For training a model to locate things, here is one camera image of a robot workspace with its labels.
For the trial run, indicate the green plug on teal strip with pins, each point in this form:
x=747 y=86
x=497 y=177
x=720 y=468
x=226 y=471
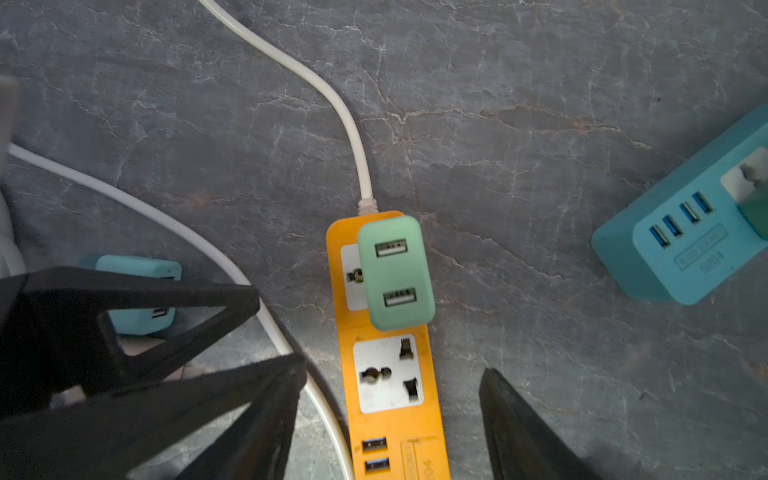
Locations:
x=754 y=208

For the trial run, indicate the teal power strip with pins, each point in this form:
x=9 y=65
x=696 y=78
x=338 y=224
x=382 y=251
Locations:
x=685 y=236

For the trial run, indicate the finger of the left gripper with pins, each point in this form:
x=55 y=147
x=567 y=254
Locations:
x=56 y=333

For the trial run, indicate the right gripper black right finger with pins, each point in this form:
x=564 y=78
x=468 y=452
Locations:
x=520 y=444

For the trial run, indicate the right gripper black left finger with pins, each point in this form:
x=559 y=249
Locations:
x=106 y=436

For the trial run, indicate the green plug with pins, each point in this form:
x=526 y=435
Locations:
x=754 y=208
x=397 y=280

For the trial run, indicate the orange power strip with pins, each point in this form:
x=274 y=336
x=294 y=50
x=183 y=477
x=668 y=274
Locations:
x=394 y=417

